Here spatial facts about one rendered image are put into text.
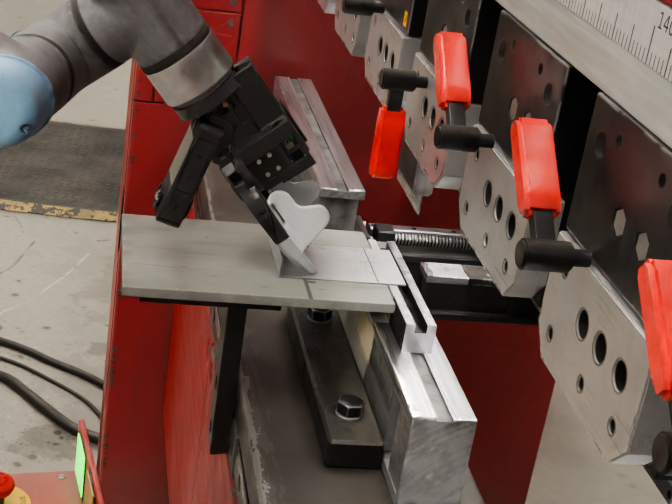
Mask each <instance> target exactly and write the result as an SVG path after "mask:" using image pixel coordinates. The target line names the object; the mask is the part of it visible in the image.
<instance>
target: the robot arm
mask: <svg viewBox="0 0 672 504"><path fill-rule="evenodd" d="M131 58H133V59H134V60H135V61H136V63H137V64H138V65H139V67H140V68H141V69H142V71H143V72H144V73H145V75H146V76H147V77H148V79H149V80H150V82H151V83H152V84H153V86H154V87H155V88H156V90H157V91H158V92H159V94H160V95H161V97H162V98H163V99H164V101H165V102H166V103H167V105H168V106H171V107H173V109H174V111H175V112H176V113H177V115H178V116H179V117H180V119H181V120H183V121H189V120H192V122H191V124H190V126H189V128H188V130H187V132H186V134H185V136H184V139H183V141H182V143H181V145H180V147H179V149H178V151H177V154H176V156H175V158H174V160H173V162H172V164H171V166H170V169H169V171H168V173H167V175H166V177H165V179H164V181H162V182H161V183H160V185H159V187H158V189H157V191H156V193H155V196H154V199H153V208H154V209H155V217H156V221H158V222H161V223H164V224H167V225H169V226H172V227H175V228H179V227H180V224H181V222H182V220H183V219H185V218H186V216H187V214H188V213H189V210H190V208H191V205H192V203H193V197H194V195H195V193H196V191H197V189H198V187H199V185H200V183H201V181H202V179H203V177H204V175H205V172H206V170H207V168H208V166H209V164H210V162H211V160H212V162H213V163H215V164H218V165H219V169H220V171H221V172H222V174H223V176H224V177H225V179H226V180H227V182H228V183H229V184H230V186H231V188H232V189H233V191H234V192H235V193H236V195H237V196H238V197H239V198H240V199H241V200H242V201H243V202H245V203H246V205H247V206H248V208H249V209H250V211H251V212H252V214H253V215H254V217H255V218H256V220H257V221H258V222H259V224H260V225H261V226H262V227H263V229H264V230H265V231H266V233H267V234H268V235H269V237H270V238H271V239H272V240H273V242H274V243H275V244H276V245H277V246H278V247H279V249H280V250H281V251H282V252H283V254H284V255H285V256H286V257H287V258H288V259H289V260H290V261H291V263H292V264H293V265H294V266H295V267H297V268H299V269H301V270H303V271H305V272H307V273H309V274H314V273H316V272H317V270H316V269H315V267H314V266H313V264H312V263H311V261H310V260H309V258H308V257H307V255H306V254H305V253H304V250H305V249H306V248H307V247H309V244H310V243H311V242H312V241H313V240H314V239H315V238H316V236H317V235H318V234H319V233H320V232H321V231H322V230H323V229H324V228H325V227H326V226H327V224H328V223H329V220H330V215H329V212H328V210H327V209H326V208H325V207H324V206H322V205H310V204H311V203H312V202H313V201H314V200H315V199H316V198H317V196H318V195H319V192H320V188H319V185H318V184H317V183H316V182H315V181H313V180H306V181H301V182H296V183H292V182H290V181H289V180H290V179H292V178H293V177H295V176H297V175H299V174H300V173H302V172H303V171H305V170H306V169H308V168H310V167H311V166H313V165H314V164H316V161H315V160H314V158H313V157H312V156H311V154H310V153H309V147H308V146H307V144H306V143H305V142H306V141H307V138H306V137H305V135H304V134H303V132H302V131H301V130H300V128H299V127H298V125H297V124H296V122H295V121H294V119H293V118H292V116H291V115H290V113H289V112H288V111H287V109H286V108H285V106H284V105H283V103H282V102H281V100H280V99H279V100H277V99H276V98H275V97H274V95H273V94H272V92H271V91H270V89H269V88H268V86H267V85H266V83H265V82H264V80H263V79H262V78H261V76H260V75H259V73H258V72H257V69H256V66H255V65H254V63H253V62H252V61H251V59H250V58H249V56H246V57H245V58H243V59H242V60H240V61H239V62H237V63H236V64H234V65H232V63H233V60H232V58H231V57H230V55H229V54H228V52H227V51H226V49H225V48H224V47H223V45H222V44H221V42H220V41H219V39H218V38H217V37H216V35H215V34H214V32H213V31H212V29H211V28H210V27H209V26H208V24H207V23H206V21H205V20H204V18H203V17H202V15H201V14H200V12H199V11H198V10H197V8H196V7H195V5H194V4H193V2H192V1H191V0H69V1H67V2H66V3H64V4H62V5H61V6H59V7H57V8H56V9H54V10H53V11H51V12H49V13H48V14H46V15H45V16H43V17H41V18H40V19H38V20H36V21H35V22H33V23H32V24H30V25H28V26H27V27H25V28H24V29H22V30H18V31H16V32H14V33H12V34H11V35H9V36H8V35H6V34H5V33H3V32H2V31H0V148H8V147H12V146H15V145H17V144H19V143H21V142H24V141H25V140H27V139H28V138H30V137H32V136H34V135H35V134H37V133H38V132H40V131H41V130H42V129H43V128H44V127H45V126H46V125H47V124H48V122H49V121H50V119H51V118H52V116H53V115H55V114H56V113H57V112H58V111H59V110H60V109H62V108H63V107H64V106H65V105H66V104H67V103H68V102H69V101H70V100H71V99H72V98H74V97H75V96H76V95H77V94H78V93H79V92H80V91H81V90H82V89H84V88H85V87H87V86H88V85H90V84H92V83H93V82H95V81H96V80H98V79H100V78H101V77H103V76H105V75H106V74H108V73H110V72H111V71H113V70H115V69H116V68H118V67H119V66H121V65H122V64H124V63H125V62H126V61H128V60H129V59H131ZM222 102H226V103H227V104H226V105H224V106H223V103H222ZM305 154H306V156H305ZM292 161H293V162H292ZM271 189H272V190H273V191H274V192H272V191H271Z"/></svg>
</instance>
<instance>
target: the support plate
mask: <svg viewBox="0 0 672 504"><path fill-rule="evenodd" d="M269 241H270V237H269V235H268V234H267V233H266V231H265V230H264V229H263V227H262V226H261V225H260V224H251V223H238V222H225V221H213V220H200V219H187V218H185V219H183V220H182V222H181V224H180V227H179V228H175V227H172V226H169V225H167V224H164V223H161V222H158V221H156V217H155V216H148V215H135V214H122V218H121V252H122V296H132V297H148V298H163V299H179V300H195V301H210V302H226V303H241V304H257V305H272V306H288V307H304V308H319V309H335V310H350V311H366V312H381V313H394V311H395V303H394V300H393V298H392V296H391V294H390V291H389V289H388V287H387V285H379V283H378V284H364V283H349V282H334V281H320V280H307V281H315V282H316V283H308V284H309V287H310V291H311V294H312V297H313V299H309V297H308V294H307V290H306V287H305V284H304V281H303V279H290V278H279V276H278V273H277V269H276V266H275V262H274V258H273V255H272V251H271V248H270V244H269ZM309 245H323V246H337V247H350V248H363V250H364V249H370V247H369V245H368V242H367V240H366V238H365V236H364V233H363V232H355V231H342V230H329V229H323V230H322V231H321V232H320V233H319V234H318V235H317V236H316V238H315V239H314V240H313V241H312V242H311V243H310V244H309Z"/></svg>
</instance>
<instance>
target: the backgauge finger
mask: <svg viewBox="0 0 672 504"><path fill-rule="evenodd" d="M419 269H420V271H421V273H422V275H423V277H424V278H425V280H426V282H429V283H444V284H458V285H472V286H486V287H496V285H495V284H494V282H493V281H492V279H491V277H490V276H489V274H488V273H487V271H486V269H485V268H484V266H472V265H459V264H445V263H432V262H420V266H419Z"/></svg>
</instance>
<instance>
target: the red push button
mask: <svg viewBox="0 0 672 504"><path fill-rule="evenodd" d="M14 488H15V483H14V480H13V478H12V477H11V476H10V475H9V474H7V473H4V472H1V471H0V504H4V498H6V497H8V496H9V495H10V494H11V493H12V491H13V490H14Z"/></svg>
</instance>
